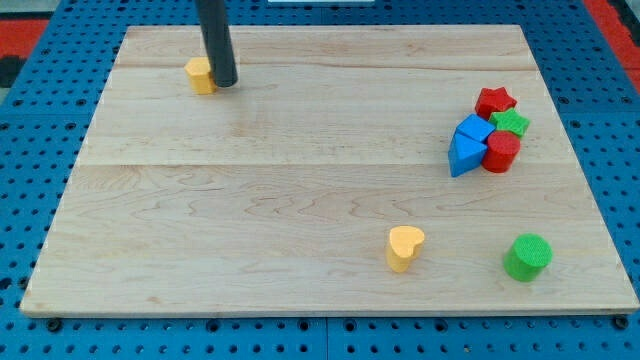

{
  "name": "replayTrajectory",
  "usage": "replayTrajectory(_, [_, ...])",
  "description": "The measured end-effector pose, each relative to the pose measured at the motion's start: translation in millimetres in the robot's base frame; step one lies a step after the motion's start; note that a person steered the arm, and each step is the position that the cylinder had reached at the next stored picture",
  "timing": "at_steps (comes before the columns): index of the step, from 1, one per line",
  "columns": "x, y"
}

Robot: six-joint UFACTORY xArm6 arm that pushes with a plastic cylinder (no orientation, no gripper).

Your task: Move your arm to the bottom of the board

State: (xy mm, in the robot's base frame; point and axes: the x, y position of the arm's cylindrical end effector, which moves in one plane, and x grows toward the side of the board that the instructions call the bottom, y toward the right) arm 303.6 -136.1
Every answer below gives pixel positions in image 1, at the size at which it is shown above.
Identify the light wooden board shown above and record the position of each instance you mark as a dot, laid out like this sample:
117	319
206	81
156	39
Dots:
275	197

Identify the yellow heart block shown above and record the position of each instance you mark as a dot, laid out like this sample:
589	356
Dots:
403	246

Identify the blue triangle block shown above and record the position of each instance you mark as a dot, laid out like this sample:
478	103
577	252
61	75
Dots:
465	154

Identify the blue cube block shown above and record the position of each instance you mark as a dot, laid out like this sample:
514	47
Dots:
475	128

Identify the yellow hexagon block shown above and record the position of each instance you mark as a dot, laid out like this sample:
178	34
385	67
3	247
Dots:
200	77

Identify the red star block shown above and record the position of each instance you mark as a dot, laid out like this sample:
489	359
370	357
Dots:
492	100

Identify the red cylinder block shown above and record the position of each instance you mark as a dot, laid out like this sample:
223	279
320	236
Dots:
502	149

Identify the green star block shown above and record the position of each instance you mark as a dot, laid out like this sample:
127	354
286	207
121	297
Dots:
511	121

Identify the green cylinder block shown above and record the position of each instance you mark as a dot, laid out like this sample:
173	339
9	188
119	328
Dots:
527	257

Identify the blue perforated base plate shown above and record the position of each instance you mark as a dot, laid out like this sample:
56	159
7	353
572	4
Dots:
57	55

